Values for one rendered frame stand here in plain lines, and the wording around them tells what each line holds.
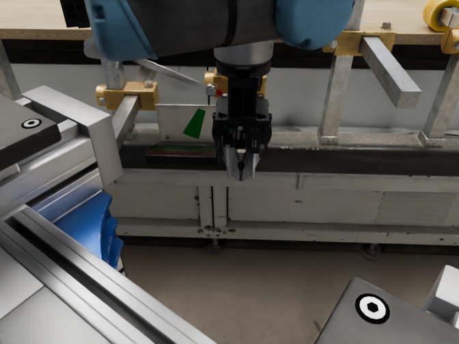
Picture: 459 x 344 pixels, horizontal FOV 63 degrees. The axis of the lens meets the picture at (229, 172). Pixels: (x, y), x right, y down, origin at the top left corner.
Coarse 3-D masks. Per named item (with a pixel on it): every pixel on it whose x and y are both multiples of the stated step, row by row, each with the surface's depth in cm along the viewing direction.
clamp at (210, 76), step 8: (208, 72) 83; (216, 72) 83; (208, 80) 82; (216, 80) 82; (224, 80) 82; (264, 80) 81; (224, 88) 83; (264, 88) 82; (216, 96) 84; (264, 96) 84
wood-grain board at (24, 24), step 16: (0, 0) 120; (16, 0) 120; (32, 0) 120; (48, 0) 120; (368, 0) 120; (384, 0) 120; (400, 0) 120; (416, 0) 120; (0, 16) 106; (16, 16) 106; (32, 16) 106; (48, 16) 106; (368, 16) 106; (384, 16) 106; (400, 16) 106; (416, 16) 106; (0, 32) 99; (16, 32) 98; (32, 32) 98; (48, 32) 98; (64, 32) 98; (80, 32) 98; (400, 32) 95; (416, 32) 95; (432, 32) 95
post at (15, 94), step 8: (0, 40) 82; (0, 48) 82; (0, 56) 82; (0, 64) 82; (8, 64) 85; (0, 72) 83; (8, 72) 85; (0, 80) 85; (8, 80) 85; (0, 88) 86; (8, 88) 86; (16, 88) 88; (8, 96) 87; (16, 96) 88
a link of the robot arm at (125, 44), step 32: (96, 0) 26; (128, 0) 27; (160, 0) 27; (192, 0) 28; (224, 0) 29; (96, 32) 28; (128, 32) 28; (160, 32) 29; (192, 32) 30; (224, 32) 31
